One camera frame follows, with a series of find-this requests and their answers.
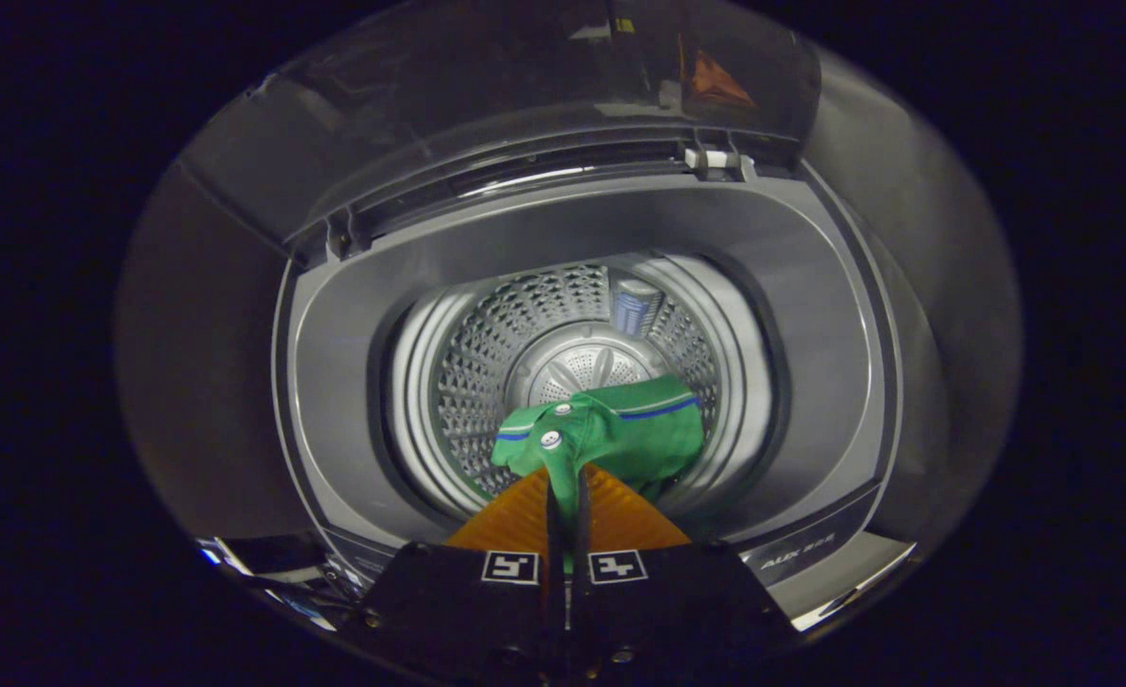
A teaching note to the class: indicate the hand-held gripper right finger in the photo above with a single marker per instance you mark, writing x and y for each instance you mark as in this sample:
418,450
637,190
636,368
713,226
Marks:
677,601

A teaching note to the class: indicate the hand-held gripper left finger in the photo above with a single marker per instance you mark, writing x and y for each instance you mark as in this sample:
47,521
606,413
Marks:
458,601

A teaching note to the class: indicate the green polo shirt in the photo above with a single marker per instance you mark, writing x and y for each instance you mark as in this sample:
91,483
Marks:
639,439

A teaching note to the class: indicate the grey washing machine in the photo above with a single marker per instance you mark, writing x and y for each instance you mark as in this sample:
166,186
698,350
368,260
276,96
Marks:
811,334

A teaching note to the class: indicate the dark washing machine lid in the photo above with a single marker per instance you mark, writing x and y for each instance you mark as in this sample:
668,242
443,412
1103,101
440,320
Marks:
429,114

